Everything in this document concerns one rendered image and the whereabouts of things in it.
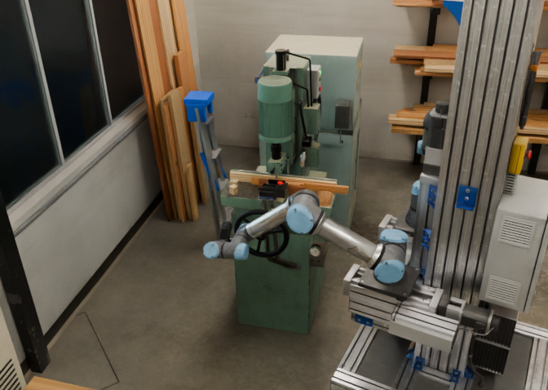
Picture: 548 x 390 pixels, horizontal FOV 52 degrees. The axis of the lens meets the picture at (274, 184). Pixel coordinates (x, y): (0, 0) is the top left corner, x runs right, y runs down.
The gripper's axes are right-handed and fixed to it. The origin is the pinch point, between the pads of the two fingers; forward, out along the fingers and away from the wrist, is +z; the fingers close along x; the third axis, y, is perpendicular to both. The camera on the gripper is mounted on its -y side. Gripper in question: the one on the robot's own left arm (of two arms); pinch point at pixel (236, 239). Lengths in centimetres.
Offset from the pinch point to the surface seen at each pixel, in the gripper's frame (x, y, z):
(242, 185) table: -7.0, -27.0, 26.9
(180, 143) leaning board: -88, -56, 117
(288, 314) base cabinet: 15, 48, 53
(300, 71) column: 26, -88, 18
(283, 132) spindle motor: 20, -55, 9
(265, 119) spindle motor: 12, -61, 4
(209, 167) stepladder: -50, -38, 82
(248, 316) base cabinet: -10, 53, 56
